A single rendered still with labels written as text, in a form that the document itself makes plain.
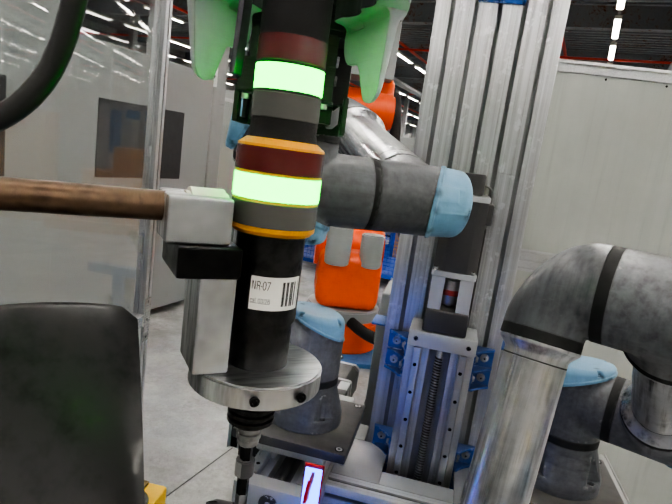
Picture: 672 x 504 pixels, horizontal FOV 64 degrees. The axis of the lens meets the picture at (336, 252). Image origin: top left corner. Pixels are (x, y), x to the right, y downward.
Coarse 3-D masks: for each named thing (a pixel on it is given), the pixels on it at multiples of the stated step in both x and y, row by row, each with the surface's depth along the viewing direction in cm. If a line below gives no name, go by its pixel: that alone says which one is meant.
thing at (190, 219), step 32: (160, 224) 25; (192, 224) 24; (224, 224) 25; (192, 256) 24; (224, 256) 25; (192, 288) 26; (224, 288) 26; (192, 320) 26; (224, 320) 26; (192, 352) 26; (224, 352) 26; (288, 352) 31; (192, 384) 27; (224, 384) 26; (256, 384) 26; (288, 384) 26
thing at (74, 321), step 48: (0, 336) 35; (48, 336) 36; (96, 336) 38; (0, 384) 33; (48, 384) 34; (96, 384) 36; (0, 432) 32; (48, 432) 33; (96, 432) 35; (0, 480) 31; (48, 480) 32; (96, 480) 33
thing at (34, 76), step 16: (64, 0) 21; (80, 0) 22; (64, 16) 21; (80, 16) 22; (64, 32) 22; (48, 48) 22; (64, 48) 22; (48, 64) 22; (64, 64) 22; (32, 80) 21; (48, 80) 22; (16, 96) 21; (32, 96) 22; (0, 112) 21; (16, 112) 21; (0, 128) 21
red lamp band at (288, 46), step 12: (264, 36) 25; (276, 36) 25; (288, 36) 24; (300, 36) 24; (264, 48) 25; (276, 48) 25; (288, 48) 25; (300, 48) 25; (312, 48) 25; (324, 48) 25; (300, 60) 25; (312, 60) 25; (324, 60) 26
